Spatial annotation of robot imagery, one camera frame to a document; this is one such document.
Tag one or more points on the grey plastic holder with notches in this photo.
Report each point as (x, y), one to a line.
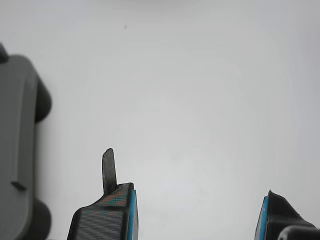
(17, 125)

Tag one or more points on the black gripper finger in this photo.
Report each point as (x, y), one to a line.
(100, 222)
(282, 217)

